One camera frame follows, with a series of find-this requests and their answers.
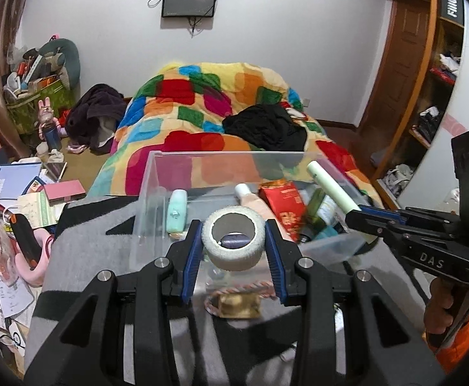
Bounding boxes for green glass bottle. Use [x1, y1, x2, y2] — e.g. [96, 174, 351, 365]
[299, 188, 345, 242]

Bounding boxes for white shoes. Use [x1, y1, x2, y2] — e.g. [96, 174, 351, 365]
[381, 165, 416, 198]

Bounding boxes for red packet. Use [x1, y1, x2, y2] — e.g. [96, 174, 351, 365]
[258, 180, 308, 242]

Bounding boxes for pink bunny toy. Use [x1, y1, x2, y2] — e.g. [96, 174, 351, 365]
[37, 97, 58, 129]

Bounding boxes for white tape roll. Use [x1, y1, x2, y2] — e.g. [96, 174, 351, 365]
[201, 206, 266, 272]

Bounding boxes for white red cloth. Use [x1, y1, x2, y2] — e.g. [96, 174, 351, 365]
[285, 106, 311, 120]

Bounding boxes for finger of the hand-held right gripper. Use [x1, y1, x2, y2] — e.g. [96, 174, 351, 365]
[345, 209, 404, 246]
[359, 205, 460, 226]

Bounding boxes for grey neck pillow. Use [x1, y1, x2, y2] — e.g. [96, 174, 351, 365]
[37, 39, 81, 89]

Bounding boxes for pale green tube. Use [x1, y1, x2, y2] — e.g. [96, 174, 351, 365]
[306, 161, 362, 213]

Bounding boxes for clear plastic bin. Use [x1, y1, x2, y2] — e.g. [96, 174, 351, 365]
[129, 151, 370, 274]

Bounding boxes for wooden door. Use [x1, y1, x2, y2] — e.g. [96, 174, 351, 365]
[357, 0, 434, 129]

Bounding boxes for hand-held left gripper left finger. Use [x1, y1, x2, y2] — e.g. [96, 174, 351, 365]
[24, 219, 203, 386]

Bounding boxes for dark cloth pile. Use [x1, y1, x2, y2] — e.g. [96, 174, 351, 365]
[65, 84, 128, 155]

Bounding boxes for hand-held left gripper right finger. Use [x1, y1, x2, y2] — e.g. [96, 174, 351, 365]
[264, 219, 446, 386]

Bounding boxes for wooden wardrobe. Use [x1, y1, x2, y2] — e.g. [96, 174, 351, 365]
[369, 0, 466, 210]

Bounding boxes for black labelled box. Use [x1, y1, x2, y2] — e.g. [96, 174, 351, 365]
[439, 0, 464, 29]

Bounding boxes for black garment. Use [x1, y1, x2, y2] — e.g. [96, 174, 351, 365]
[222, 105, 308, 152]

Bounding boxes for purple bottle dark cap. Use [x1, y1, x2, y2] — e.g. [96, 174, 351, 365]
[219, 232, 252, 250]

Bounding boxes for colourful patchwork quilt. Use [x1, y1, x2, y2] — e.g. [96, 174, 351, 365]
[87, 61, 382, 210]

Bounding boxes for green beige booklet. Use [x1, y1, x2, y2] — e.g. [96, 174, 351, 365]
[17, 192, 58, 228]

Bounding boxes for black orange tool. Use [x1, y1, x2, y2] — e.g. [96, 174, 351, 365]
[10, 214, 44, 270]

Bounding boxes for blue bottle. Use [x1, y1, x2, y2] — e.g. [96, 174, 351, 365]
[43, 125, 62, 151]

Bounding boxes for mint green tube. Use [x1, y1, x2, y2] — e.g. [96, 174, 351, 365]
[166, 190, 188, 234]

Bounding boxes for beige tube white cap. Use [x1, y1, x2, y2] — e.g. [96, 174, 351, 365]
[234, 184, 277, 226]

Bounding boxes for small black monitor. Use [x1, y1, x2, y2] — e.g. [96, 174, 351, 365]
[161, 0, 218, 19]

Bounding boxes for blue notebook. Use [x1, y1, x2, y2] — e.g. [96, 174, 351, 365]
[0, 163, 42, 202]

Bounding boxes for grey black patterned blanket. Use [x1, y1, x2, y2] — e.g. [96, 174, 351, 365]
[24, 195, 432, 386]

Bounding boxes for pink plastic item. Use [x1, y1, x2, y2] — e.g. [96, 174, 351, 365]
[0, 217, 54, 286]

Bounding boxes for person's right hand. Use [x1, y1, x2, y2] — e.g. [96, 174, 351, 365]
[423, 278, 455, 336]

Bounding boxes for green storage box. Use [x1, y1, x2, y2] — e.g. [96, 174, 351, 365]
[5, 78, 76, 135]

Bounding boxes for pink flat box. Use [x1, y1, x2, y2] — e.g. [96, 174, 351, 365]
[43, 180, 87, 204]

